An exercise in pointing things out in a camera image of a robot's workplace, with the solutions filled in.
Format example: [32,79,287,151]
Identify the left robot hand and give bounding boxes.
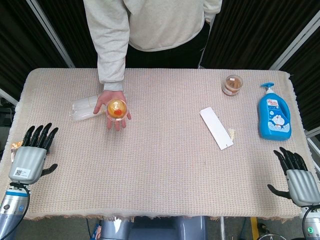
[8,122,59,185]

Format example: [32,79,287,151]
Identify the person's bare hand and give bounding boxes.
[93,90,132,132]

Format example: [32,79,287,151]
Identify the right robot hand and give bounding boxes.
[267,146,320,208]

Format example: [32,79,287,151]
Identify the clear cup with orange fruit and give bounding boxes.
[106,99,128,123]

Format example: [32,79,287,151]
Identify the person's grey sleeved forearm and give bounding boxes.
[83,0,137,92]

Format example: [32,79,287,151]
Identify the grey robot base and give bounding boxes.
[99,215,209,240]

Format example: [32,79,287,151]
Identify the shiny orange snack wrapper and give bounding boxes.
[10,140,24,151]

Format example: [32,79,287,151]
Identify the clear plastic bottle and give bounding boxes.
[71,94,109,123]

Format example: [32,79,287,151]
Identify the beige woven tablecloth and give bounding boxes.
[0,67,316,222]

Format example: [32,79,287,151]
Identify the blue pump detergent bottle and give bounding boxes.
[257,82,292,141]

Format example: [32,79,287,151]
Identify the person's torso in grey sweatshirt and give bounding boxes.
[119,0,223,69]

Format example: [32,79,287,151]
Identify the white flat cardboard box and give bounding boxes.
[199,107,235,151]

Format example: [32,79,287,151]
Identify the round clear jar brown snacks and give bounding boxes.
[222,74,244,97]

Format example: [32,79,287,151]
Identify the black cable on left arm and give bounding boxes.
[0,184,31,240]

